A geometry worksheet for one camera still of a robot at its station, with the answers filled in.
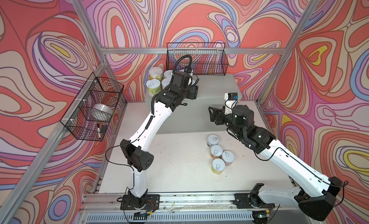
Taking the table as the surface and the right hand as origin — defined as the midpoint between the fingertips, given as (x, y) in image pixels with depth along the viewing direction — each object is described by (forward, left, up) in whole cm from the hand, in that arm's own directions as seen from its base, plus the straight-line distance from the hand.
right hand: (216, 111), depth 69 cm
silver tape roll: (+5, +58, -2) cm, 58 cm away
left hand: (+15, +11, +4) cm, 19 cm away
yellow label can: (-16, -3, -29) cm, 33 cm away
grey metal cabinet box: (+8, +10, -15) cm, 20 cm away
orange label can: (-8, -3, -29) cm, 30 cm away
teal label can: (0, -2, -28) cm, 28 cm away
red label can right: (-12, -10, -29) cm, 33 cm away
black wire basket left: (+1, +63, -2) cm, 64 cm away
